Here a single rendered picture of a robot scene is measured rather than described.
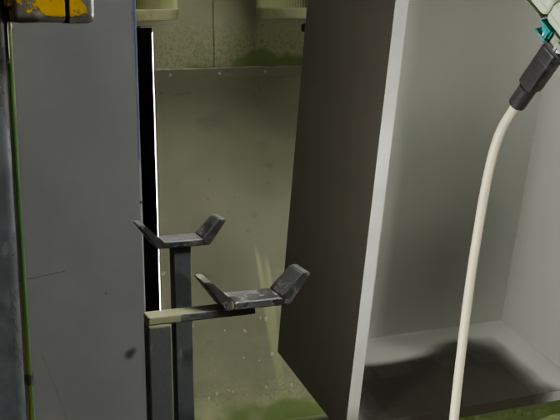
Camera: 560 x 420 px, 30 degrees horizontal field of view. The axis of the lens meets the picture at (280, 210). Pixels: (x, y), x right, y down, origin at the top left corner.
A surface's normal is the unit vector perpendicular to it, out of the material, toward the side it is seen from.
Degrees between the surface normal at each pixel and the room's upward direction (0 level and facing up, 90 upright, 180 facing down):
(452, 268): 102
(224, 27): 90
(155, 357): 90
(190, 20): 90
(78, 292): 90
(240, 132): 57
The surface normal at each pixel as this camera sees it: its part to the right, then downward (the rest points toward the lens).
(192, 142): 0.29, -0.38
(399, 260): 0.38, 0.37
